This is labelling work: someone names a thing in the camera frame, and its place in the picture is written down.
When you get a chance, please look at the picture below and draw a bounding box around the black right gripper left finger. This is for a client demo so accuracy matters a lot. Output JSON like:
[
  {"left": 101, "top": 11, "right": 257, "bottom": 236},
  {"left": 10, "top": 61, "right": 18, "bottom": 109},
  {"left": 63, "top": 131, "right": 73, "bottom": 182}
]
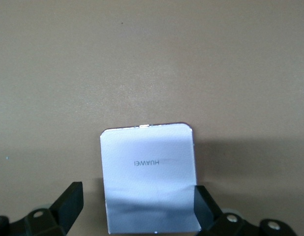
[{"left": 0, "top": 181, "right": 83, "bottom": 236}]

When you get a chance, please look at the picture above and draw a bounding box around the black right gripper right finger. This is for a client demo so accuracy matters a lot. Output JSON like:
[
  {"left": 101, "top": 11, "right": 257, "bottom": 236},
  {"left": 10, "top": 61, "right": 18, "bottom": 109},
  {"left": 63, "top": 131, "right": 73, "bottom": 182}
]
[{"left": 193, "top": 186, "right": 298, "bottom": 236}]

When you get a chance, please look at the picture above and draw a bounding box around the white Huawei phone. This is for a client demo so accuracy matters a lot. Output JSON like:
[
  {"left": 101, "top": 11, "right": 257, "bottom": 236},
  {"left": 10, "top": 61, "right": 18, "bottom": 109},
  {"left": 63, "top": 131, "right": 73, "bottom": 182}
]
[{"left": 99, "top": 121, "right": 202, "bottom": 234}]

